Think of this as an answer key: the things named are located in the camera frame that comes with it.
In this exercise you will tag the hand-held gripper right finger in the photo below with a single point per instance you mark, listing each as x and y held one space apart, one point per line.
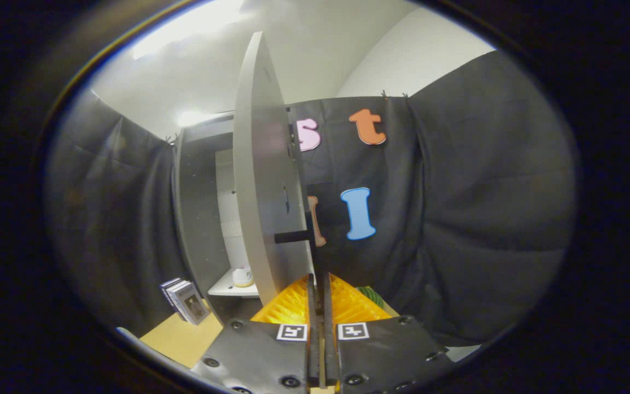
328 306

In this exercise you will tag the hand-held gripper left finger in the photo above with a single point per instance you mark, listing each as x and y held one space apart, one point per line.
311 306

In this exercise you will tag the white sneaker shoe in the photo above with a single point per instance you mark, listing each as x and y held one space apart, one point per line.
242 276

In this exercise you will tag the white shoe cabinet door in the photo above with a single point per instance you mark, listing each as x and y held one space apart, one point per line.
260 191

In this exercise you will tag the grey shoe cabinet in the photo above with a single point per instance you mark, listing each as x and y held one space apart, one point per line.
200 219

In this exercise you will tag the green striped object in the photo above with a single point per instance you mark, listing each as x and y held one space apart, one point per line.
371 296

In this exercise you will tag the black backdrop cloth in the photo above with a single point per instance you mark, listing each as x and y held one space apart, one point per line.
484 219

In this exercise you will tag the small ceiling light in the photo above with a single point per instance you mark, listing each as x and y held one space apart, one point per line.
192 117

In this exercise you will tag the long ceiling light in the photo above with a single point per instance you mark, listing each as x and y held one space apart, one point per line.
189 27

